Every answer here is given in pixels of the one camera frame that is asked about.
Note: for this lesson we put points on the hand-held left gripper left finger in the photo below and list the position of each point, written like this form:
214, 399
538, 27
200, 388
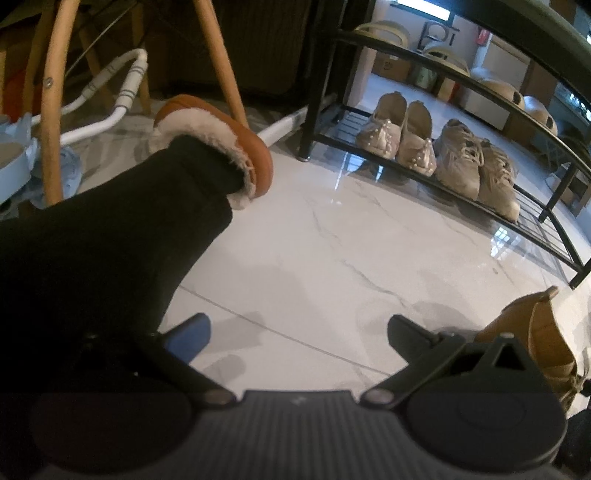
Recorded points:
190, 331

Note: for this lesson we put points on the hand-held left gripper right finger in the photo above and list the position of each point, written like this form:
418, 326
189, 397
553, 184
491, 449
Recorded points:
402, 338

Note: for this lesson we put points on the tan heeled boot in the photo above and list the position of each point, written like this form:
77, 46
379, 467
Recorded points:
545, 332

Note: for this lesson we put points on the beige pearl-studded shoe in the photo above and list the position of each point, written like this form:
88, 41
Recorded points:
383, 127
418, 141

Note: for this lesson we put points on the black metal shoe rack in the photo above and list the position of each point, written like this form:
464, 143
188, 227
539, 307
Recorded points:
309, 129

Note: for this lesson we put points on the person's left leg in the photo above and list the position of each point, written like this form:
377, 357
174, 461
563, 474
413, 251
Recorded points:
115, 240

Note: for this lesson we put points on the grey lace-up sneaker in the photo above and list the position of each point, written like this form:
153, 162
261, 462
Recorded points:
459, 161
498, 182

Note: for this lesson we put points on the brown fur-lined slipper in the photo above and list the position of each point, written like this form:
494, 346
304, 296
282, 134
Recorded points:
259, 159

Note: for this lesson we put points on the light blue cloth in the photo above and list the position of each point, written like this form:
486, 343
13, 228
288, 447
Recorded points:
70, 170

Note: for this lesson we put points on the white metal tube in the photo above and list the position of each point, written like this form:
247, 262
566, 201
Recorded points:
286, 125

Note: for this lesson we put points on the wooden chair legs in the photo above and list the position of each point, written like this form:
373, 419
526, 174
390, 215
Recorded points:
51, 138

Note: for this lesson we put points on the light blue cloth item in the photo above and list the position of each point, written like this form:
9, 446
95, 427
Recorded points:
14, 157

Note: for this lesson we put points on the red box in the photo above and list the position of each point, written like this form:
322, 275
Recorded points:
450, 88

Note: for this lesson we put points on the green bag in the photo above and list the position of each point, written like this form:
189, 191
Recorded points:
425, 77

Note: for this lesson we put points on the beige slipper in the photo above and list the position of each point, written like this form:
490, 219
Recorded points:
383, 28
540, 114
501, 90
445, 53

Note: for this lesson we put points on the brown cardboard box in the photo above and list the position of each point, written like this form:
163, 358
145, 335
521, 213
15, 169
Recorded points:
390, 65

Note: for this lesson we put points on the dark ribbed panel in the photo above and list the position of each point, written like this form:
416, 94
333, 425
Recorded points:
263, 41

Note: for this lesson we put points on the white cabinet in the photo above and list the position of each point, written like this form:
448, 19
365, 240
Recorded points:
505, 55

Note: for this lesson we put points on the window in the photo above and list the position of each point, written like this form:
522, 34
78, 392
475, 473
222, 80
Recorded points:
425, 3

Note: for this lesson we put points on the white striped metal tube frame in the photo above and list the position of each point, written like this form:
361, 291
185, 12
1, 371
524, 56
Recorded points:
121, 104

